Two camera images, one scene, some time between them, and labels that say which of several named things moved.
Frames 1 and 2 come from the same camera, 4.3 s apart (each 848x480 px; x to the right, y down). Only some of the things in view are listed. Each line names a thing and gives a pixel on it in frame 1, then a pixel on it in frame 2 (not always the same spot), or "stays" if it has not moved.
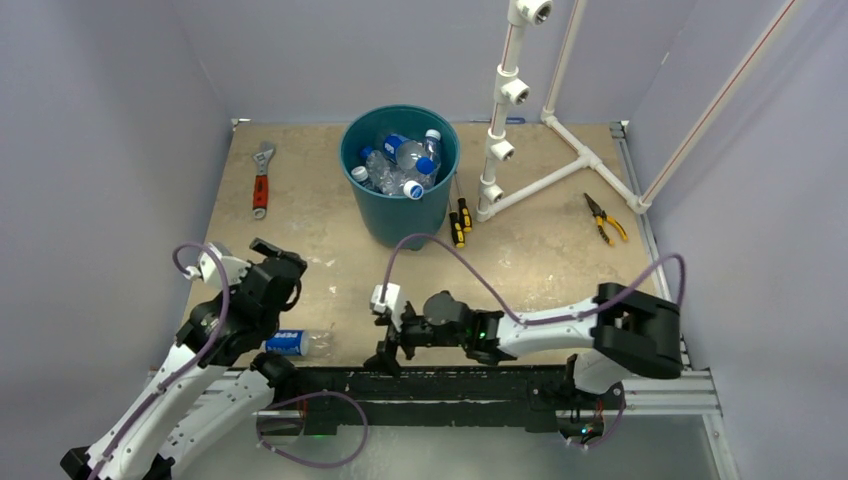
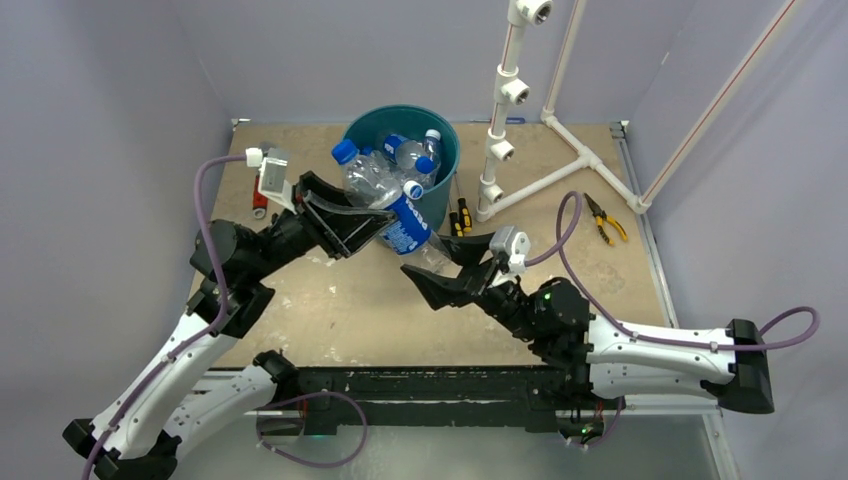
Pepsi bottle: [315, 343] -> [405, 232]
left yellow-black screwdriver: [456, 229] stays
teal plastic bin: [390, 219] stays
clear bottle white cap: [394, 183] stays
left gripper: [267, 248] -> [330, 216]
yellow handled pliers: [602, 217] stays
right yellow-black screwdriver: [464, 212] stays
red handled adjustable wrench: [260, 187] stays
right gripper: [402, 336] -> [465, 290]
